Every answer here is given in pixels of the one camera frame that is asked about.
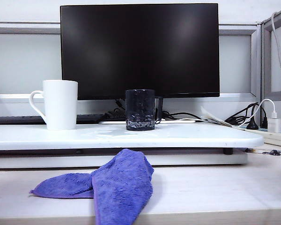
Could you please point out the black textured glass cup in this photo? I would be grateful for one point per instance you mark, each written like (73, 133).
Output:
(139, 110)

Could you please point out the white flat monitor base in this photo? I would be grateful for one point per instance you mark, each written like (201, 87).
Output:
(182, 121)

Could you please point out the white desk riser board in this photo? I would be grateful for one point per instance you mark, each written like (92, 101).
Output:
(201, 136)

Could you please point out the black computer monitor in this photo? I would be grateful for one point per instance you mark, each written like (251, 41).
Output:
(140, 47)

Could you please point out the folded paper booklet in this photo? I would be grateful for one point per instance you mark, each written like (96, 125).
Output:
(215, 118)

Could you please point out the purple microfiber cloth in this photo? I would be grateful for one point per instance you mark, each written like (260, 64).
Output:
(121, 187)

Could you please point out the white ceramic mug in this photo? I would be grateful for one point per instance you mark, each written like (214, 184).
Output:
(61, 105)

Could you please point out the black riser foot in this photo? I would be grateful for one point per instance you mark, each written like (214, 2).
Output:
(227, 151)

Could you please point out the black round power plug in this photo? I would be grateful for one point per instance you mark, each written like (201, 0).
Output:
(252, 125)

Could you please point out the small yellow connector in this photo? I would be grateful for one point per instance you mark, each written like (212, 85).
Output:
(252, 150)

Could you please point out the small black power plug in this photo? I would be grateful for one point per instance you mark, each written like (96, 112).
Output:
(264, 123)

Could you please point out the black keyboard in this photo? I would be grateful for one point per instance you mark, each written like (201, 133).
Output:
(14, 119)

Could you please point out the white power strip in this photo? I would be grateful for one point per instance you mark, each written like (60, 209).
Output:
(271, 137)

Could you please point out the white USB charger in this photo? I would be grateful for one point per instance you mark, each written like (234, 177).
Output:
(274, 124)

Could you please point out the small black clip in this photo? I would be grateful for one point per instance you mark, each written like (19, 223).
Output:
(275, 152)

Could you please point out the grey aluminium partition frame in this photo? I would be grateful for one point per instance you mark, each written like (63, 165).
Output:
(266, 70)
(25, 30)

